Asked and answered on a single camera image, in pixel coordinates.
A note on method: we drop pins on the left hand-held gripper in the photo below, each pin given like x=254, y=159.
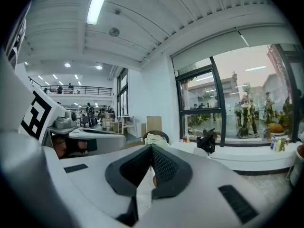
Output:
x=35, y=113

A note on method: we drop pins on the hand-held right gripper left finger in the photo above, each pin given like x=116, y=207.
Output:
x=95, y=179

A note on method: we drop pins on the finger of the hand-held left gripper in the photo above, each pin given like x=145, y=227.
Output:
x=111, y=140

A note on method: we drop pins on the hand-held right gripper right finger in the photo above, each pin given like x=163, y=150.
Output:
x=202, y=179

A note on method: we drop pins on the person's left hand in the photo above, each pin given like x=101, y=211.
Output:
x=64, y=151

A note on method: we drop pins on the white wooden side table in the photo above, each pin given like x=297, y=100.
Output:
x=123, y=125

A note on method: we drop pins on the black mezzanine railing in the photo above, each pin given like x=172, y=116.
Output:
x=99, y=91

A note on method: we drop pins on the black bag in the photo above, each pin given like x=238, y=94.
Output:
x=207, y=141

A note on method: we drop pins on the yellow drink bottle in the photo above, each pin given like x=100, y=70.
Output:
x=188, y=139

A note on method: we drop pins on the green knitted blanket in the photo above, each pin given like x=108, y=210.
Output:
x=155, y=140

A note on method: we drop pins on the brown cardboard box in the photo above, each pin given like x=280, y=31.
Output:
x=154, y=123

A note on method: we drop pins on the dark wicker chair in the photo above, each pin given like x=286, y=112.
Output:
x=166, y=136

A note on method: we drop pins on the round ceiling downlight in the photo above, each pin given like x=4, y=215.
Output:
x=67, y=65
x=99, y=67

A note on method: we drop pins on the potted bonsai tree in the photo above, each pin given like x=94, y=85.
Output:
x=244, y=120

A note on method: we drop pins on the clear blue-capped bottle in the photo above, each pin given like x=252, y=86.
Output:
x=273, y=143

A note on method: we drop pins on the yellow-green bottle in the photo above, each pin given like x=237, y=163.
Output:
x=280, y=145

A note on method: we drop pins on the white oval tub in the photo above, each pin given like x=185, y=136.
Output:
x=276, y=134

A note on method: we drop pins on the brown cushion in tub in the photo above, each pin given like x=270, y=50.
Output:
x=276, y=128

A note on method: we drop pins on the white round chair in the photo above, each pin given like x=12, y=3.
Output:
x=297, y=172

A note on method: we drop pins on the round ceiling smoke detector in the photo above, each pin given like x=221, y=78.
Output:
x=114, y=31

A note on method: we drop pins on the orange chair cushion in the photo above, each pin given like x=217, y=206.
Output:
x=300, y=151

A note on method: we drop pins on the long ceiling strip light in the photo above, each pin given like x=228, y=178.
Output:
x=96, y=7

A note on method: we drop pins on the grey roller blind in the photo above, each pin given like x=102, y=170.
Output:
x=213, y=46

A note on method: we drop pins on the black window frame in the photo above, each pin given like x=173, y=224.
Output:
x=219, y=87

